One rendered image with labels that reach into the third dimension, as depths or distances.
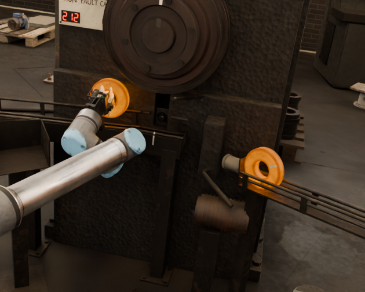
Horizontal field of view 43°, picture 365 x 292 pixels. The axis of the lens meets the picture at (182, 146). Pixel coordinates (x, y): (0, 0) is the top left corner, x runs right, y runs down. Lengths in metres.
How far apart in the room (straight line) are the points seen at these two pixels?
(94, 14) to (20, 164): 0.66
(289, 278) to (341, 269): 0.31
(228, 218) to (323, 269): 0.86
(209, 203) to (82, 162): 0.62
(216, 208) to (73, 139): 0.60
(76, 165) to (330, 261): 1.62
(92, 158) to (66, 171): 0.11
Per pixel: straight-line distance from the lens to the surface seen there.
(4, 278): 2.23
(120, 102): 1.85
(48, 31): 6.58
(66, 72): 2.03
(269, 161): 1.66
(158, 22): 1.65
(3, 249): 2.41
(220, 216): 1.78
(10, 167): 1.82
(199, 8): 1.67
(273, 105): 1.87
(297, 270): 2.45
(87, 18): 1.97
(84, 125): 1.61
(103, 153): 1.42
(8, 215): 1.18
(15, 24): 6.39
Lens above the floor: 1.43
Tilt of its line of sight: 24 degrees down
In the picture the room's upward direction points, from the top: 7 degrees clockwise
